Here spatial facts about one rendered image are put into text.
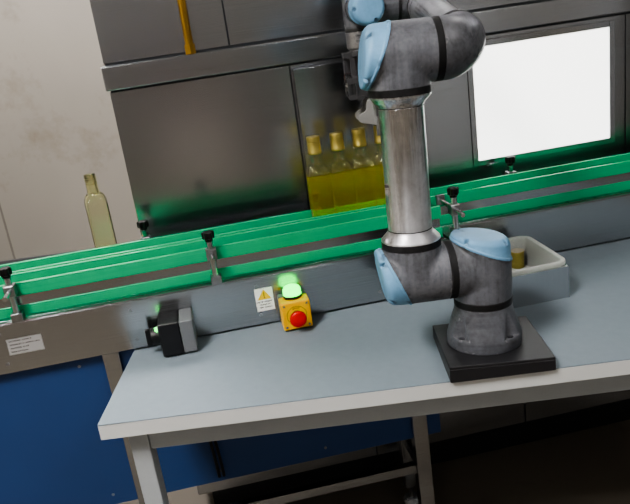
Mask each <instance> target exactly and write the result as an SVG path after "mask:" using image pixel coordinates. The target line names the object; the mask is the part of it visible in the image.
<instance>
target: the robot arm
mask: <svg viewBox="0 0 630 504"><path fill-rule="evenodd" d="M341 2H342V9H343V18H344V27H345V35H346V44H347V49H348V50H349V51H348V52H345V53H342V62H343V70H344V85H345V94H346V97H347V98H348V99H349V100H351V101H352V100H357V101H358V100H363V107H362V108H361V109H360V110H358V111H357V112H356V113H355V117H356V119H358V120H359V122H360V123H364V124H372V125H373V126H374V125H376V130H377V136H380V140H381V152H382V164H383V176H384V188H385V200H386V211H387V223H388V231H387V232H386V233H385V235H384V236H383V237H382V238H381V245H382V248H378V249H376V250H375V251H374V256H375V263H376V268H377V272H378V276H379V280H380V283H381V286H382V290H383V293H384V295H385V297H386V299H387V301H388V302H389V303H390V304H392V305H406V304H409V305H412V304H414V303H422V302H430V301H437V300H445V299H452V298H454V308H453V311H452V314H451V318H450V321H449V325H448V328H447V342H448V344H449V345H450V346H451V347H452V348H453V349H455V350H457V351H459V352H462V353H465V354H470V355H479V356H490V355H499V354H503V353H507V352H510V351H512V350H514V349H516V348H518V347H519V346H520V345H521V343H522V327H521V325H520V322H519V320H518V317H517V314H516V312H515V309H514V307H513V298H512V260H513V257H512V255H511V245H510V241H509V239H508V238H507V237H506V236H505V235H504V234H502V233H500V232H497V231H494V230H490V229H484V228H460V229H457V230H453V231H452V232H451V234H450V236H449V238H450V240H445V241H441V235H440V233H439V232H438V231H436V230H435V229H434V228H433V227H432V217H431V202H430V187H429V172H428V157H427V143H426V128H425V113H424V102H425V101H426V99H427V98H428V97H429V96H430V94H431V93H432V92H431V82H437V81H443V80H450V79H453V78H456V77H458V76H460V75H462V74H464V73H466V72H467V71H468V70H469V69H471V68H472V67H473V66H474V65H475V64H476V62H477V61H478V60H479V58H480V57H481V55H482V53H483V51H484V47H485V42H486V35H485V30H484V27H483V25H482V23H481V21H480V20H479V19H478V18H477V17H476V16H475V15H473V14H472V13H470V12H469V11H467V10H463V9H456V8H455V7H454V6H452V5H451V4H450V3H448V2H447V1H446V0H341Z"/></svg>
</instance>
